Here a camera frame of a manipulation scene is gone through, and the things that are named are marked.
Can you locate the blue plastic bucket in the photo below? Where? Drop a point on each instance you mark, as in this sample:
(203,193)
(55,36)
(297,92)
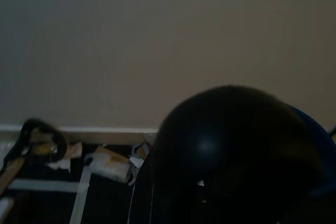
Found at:
(329,161)

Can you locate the brown cardboard strip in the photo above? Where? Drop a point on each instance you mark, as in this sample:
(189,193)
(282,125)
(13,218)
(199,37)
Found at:
(11,174)

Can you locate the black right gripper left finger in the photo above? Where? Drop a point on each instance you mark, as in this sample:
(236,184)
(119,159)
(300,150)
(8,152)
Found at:
(144,195)

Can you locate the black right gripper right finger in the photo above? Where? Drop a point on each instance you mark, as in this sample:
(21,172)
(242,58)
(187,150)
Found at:
(236,155)

